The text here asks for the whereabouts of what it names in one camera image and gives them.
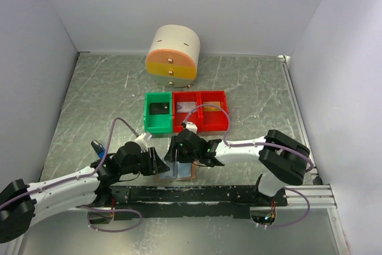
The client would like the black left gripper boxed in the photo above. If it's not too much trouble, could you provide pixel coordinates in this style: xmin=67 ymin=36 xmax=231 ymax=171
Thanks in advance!
xmin=120 ymin=145 xmax=170 ymax=175

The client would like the tan leather card holder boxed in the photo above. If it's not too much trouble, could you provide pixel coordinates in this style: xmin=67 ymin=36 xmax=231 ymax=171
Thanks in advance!
xmin=156 ymin=162 xmax=196 ymax=182

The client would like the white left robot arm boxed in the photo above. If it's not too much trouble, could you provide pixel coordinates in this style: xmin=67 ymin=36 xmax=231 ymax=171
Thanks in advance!
xmin=1 ymin=142 xmax=170 ymax=243

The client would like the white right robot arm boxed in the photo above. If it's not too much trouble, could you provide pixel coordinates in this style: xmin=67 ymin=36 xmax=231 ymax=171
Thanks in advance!
xmin=164 ymin=129 xmax=313 ymax=206

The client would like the silver purple credit card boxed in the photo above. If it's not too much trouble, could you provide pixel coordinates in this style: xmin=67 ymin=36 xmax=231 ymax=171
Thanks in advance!
xmin=175 ymin=102 xmax=196 ymax=113

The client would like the black credit card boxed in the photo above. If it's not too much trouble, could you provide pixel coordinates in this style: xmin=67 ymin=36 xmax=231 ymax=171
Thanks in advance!
xmin=149 ymin=102 xmax=170 ymax=115

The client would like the gold credit card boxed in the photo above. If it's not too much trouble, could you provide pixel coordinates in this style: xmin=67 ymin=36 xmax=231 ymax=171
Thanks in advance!
xmin=203 ymin=101 xmax=221 ymax=112

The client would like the green plastic bin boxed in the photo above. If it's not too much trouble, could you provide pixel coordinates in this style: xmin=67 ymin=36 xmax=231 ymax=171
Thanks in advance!
xmin=144 ymin=92 xmax=173 ymax=134

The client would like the middle red plastic bin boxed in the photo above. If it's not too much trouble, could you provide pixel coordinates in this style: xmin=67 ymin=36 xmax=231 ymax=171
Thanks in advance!
xmin=172 ymin=91 xmax=201 ymax=133

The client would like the red plastic bin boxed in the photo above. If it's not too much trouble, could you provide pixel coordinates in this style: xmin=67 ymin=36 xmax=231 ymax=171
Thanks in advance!
xmin=172 ymin=91 xmax=201 ymax=133
xmin=200 ymin=90 xmax=229 ymax=132

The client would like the right red plastic bin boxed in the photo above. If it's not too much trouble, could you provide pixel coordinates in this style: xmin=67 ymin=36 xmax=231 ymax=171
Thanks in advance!
xmin=200 ymin=90 xmax=229 ymax=132

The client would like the blue black lighter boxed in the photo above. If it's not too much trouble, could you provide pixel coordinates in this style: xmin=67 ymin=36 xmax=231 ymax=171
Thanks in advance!
xmin=91 ymin=140 xmax=106 ymax=159

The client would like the round cream drawer cabinet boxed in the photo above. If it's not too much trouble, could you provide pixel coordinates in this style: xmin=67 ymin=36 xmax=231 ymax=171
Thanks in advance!
xmin=146 ymin=24 xmax=201 ymax=87

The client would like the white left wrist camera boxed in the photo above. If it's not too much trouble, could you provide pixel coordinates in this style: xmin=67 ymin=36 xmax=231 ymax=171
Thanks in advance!
xmin=134 ymin=132 xmax=152 ymax=152

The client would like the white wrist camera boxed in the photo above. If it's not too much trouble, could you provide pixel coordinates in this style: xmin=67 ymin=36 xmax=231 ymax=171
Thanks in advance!
xmin=134 ymin=132 xmax=152 ymax=152
xmin=181 ymin=121 xmax=198 ymax=134

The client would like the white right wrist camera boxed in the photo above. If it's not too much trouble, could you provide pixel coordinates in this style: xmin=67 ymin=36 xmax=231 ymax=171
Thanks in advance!
xmin=181 ymin=121 xmax=198 ymax=134

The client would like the aluminium frame rail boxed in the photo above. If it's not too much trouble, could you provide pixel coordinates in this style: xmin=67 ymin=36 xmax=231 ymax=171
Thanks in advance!
xmin=41 ymin=185 xmax=338 ymax=211

